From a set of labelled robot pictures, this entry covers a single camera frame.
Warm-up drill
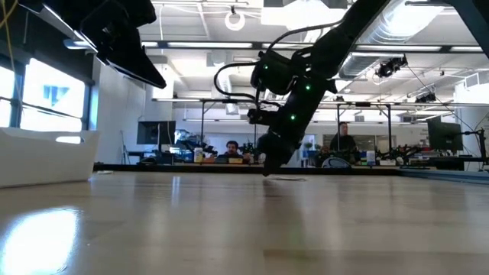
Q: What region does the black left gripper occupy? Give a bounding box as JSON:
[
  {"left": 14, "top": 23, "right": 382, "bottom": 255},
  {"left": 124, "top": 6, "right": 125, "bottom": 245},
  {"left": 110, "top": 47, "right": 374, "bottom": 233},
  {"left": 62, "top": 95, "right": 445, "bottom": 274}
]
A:
[{"left": 79, "top": 0, "right": 168, "bottom": 90}]

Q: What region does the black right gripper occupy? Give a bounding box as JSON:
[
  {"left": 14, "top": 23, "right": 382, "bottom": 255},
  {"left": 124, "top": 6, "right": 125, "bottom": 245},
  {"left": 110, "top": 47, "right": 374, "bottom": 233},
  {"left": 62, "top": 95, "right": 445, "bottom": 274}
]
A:
[{"left": 259, "top": 75, "right": 338, "bottom": 178}]

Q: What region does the person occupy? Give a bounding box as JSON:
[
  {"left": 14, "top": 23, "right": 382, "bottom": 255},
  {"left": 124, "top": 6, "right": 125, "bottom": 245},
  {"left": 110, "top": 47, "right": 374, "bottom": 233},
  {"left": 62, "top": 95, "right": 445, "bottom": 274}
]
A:
[
  {"left": 329, "top": 121, "right": 358, "bottom": 154},
  {"left": 216, "top": 140, "right": 251, "bottom": 164}
]

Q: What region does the black computer monitor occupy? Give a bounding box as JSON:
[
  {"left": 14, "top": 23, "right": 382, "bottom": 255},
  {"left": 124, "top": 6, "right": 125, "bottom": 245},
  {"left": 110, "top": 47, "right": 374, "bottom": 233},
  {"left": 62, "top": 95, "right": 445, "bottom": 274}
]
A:
[
  {"left": 136, "top": 120, "right": 177, "bottom": 146},
  {"left": 426, "top": 120, "right": 465, "bottom": 153}
]

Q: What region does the large bright window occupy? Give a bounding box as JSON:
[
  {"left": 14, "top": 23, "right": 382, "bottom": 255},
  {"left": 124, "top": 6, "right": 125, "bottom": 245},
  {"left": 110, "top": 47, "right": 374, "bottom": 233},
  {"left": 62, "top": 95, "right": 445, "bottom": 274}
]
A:
[{"left": 0, "top": 57, "right": 87, "bottom": 131}]

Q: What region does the white plastic bin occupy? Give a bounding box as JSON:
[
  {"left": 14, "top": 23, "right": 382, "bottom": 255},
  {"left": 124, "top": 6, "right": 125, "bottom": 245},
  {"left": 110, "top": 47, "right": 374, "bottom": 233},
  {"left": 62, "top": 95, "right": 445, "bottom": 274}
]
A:
[{"left": 0, "top": 126, "right": 101, "bottom": 189}]

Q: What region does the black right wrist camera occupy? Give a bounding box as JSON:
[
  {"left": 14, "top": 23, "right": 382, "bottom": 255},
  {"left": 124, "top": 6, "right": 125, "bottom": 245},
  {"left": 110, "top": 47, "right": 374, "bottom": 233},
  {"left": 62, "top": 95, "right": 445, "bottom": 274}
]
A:
[{"left": 247, "top": 108, "right": 277, "bottom": 126}]

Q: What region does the black workstation frame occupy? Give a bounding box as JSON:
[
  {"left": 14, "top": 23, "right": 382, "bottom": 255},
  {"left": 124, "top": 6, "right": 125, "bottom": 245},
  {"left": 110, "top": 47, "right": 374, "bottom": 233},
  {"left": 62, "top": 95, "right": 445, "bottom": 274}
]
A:
[
  {"left": 152, "top": 97, "right": 261, "bottom": 154},
  {"left": 305, "top": 101, "right": 406, "bottom": 154}
]

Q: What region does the black camera cable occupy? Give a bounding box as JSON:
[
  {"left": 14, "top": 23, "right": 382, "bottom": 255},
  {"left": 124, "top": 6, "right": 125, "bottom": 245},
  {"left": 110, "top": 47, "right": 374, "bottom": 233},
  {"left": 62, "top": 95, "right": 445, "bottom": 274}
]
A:
[{"left": 212, "top": 60, "right": 282, "bottom": 112}]

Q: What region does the white ventilation duct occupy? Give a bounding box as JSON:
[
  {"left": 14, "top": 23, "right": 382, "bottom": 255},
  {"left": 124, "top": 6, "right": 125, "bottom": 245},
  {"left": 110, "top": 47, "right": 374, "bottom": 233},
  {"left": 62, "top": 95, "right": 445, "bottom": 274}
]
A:
[{"left": 206, "top": 49, "right": 236, "bottom": 99}]

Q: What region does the white coiled cable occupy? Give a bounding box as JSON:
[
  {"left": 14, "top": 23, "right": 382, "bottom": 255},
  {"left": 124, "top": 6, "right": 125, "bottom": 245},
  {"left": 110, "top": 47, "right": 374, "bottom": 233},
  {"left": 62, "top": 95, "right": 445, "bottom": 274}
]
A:
[{"left": 224, "top": 10, "right": 246, "bottom": 32}]

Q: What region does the black overhead frame beam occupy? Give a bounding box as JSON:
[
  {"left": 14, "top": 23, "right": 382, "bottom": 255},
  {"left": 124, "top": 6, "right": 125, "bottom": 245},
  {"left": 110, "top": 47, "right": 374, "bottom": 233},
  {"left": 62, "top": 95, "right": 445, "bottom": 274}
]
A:
[{"left": 141, "top": 40, "right": 484, "bottom": 54}]

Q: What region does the thin yellow cable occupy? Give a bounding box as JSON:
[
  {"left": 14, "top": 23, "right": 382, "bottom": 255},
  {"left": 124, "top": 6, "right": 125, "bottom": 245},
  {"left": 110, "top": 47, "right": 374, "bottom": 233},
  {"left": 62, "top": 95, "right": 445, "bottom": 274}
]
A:
[{"left": 0, "top": 0, "right": 19, "bottom": 91}]

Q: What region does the silver ventilation duct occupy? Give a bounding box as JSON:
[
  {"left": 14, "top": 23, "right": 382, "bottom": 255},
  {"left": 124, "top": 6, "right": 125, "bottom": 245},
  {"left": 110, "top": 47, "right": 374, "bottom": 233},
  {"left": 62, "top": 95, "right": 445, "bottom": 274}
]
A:
[{"left": 338, "top": 0, "right": 446, "bottom": 79}]

